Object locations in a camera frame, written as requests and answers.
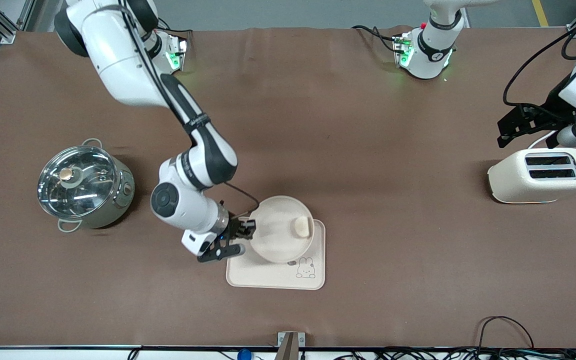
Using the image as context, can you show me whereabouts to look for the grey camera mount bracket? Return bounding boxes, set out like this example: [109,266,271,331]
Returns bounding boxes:
[276,331,307,360]

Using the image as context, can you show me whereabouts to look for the black base cable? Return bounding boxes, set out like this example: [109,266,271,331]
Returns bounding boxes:
[155,19,192,47]
[351,24,402,55]

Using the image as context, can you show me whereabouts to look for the black looped cable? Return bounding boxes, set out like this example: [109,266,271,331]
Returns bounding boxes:
[475,315,537,351]

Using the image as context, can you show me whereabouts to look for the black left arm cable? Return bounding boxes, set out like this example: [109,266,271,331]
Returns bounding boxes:
[501,10,576,109]

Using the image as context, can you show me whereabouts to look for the steel pot with glass lid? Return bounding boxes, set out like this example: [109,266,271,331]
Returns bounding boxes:
[37,138,136,234]

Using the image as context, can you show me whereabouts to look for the white toaster power cable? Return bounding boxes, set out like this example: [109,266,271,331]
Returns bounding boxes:
[526,130,558,150]

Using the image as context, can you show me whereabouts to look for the white steamed bun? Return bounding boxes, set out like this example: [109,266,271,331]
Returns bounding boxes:
[290,217,313,240]

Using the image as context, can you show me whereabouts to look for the cream two-slot toaster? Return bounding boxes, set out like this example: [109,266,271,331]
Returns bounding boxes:
[487,146,576,205]

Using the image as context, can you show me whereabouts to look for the brown table mat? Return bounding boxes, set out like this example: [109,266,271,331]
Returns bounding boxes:
[0,26,576,349]

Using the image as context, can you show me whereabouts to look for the glass pot lid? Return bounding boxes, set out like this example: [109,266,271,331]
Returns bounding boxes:
[37,145,119,219]

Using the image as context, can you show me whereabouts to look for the black left base cable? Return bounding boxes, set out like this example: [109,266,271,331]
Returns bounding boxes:
[351,24,402,55]

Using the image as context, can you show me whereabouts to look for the black cable bundle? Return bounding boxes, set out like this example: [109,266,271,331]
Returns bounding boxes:
[333,347,576,360]

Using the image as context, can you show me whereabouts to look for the cream rabbit print tray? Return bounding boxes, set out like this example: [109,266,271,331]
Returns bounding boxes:
[225,218,327,291]

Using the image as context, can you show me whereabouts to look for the cream round plate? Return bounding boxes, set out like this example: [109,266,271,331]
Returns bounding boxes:
[249,195,315,265]

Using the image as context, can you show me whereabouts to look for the black right base cable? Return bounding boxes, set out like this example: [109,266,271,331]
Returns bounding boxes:
[155,19,192,47]

